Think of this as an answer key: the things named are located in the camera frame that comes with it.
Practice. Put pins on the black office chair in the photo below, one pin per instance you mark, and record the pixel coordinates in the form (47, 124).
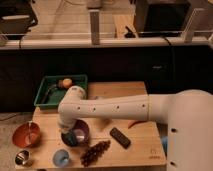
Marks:
(17, 16)

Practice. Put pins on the orange red bowl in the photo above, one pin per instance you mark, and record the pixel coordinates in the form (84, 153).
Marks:
(20, 136)

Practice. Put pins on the black remote control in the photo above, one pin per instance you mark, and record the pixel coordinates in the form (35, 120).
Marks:
(120, 137)

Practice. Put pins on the grey metal post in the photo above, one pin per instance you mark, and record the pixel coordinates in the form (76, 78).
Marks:
(94, 23)

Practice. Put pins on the orange round fruit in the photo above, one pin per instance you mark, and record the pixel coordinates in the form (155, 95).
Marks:
(67, 83)

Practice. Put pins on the dark utensil in tray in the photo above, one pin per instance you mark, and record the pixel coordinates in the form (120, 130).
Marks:
(58, 85)

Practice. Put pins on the black box on floor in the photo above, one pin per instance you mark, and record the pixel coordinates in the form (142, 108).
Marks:
(160, 15)

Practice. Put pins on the bunch of dark grapes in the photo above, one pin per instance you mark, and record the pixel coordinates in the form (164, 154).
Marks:
(94, 152)

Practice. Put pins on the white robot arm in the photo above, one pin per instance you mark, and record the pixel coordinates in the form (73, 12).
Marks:
(188, 115)

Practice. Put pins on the metal spoon in bowl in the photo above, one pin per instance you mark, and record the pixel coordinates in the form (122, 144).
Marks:
(29, 131)

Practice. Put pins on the light blue cup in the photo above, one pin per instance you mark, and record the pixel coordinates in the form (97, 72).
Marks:
(61, 158)

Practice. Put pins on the purple bowl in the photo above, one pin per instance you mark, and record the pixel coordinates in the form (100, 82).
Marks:
(81, 130)

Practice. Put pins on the orange red chili pepper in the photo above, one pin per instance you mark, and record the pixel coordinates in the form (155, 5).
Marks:
(134, 122)

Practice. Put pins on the green plastic tray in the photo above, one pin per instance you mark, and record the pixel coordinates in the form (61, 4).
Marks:
(56, 96)

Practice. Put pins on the small steel cup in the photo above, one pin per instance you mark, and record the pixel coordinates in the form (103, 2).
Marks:
(23, 158)

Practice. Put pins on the blue grey gripper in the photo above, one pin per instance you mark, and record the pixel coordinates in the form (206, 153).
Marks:
(70, 139)

